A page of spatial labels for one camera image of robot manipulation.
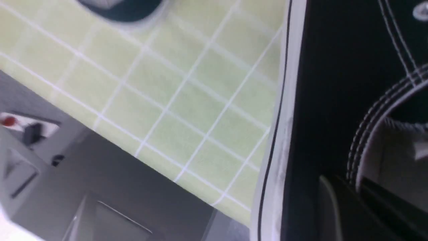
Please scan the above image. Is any white power strip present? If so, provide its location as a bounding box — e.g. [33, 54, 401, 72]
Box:
[0, 112, 60, 146]

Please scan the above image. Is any green checked tablecloth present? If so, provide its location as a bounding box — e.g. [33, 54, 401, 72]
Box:
[0, 0, 288, 226]

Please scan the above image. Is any black canvas lace-up shoe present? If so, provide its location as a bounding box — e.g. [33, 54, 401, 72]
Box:
[249, 0, 427, 241]
[77, 0, 165, 23]

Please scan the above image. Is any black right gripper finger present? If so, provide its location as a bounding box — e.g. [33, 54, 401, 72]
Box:
[318, 175, 402, 241]

